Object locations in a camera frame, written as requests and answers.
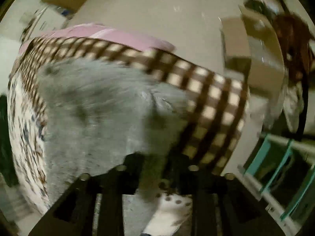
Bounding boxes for grey fleece pants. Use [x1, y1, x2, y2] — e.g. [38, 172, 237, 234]
[37, 59, 188, 235]

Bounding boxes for floral bed blanket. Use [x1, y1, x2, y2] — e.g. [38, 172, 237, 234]
[10, 80, 191, 235]

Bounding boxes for teal white rack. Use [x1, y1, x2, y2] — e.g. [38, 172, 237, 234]
[238, 133, 314, 234]

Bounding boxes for open small cardboard box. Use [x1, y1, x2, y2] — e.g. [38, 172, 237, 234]
[220, 6, 284, 98]

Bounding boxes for brown checkered sheet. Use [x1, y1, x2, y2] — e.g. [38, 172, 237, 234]
[8, 37, 249, 175]

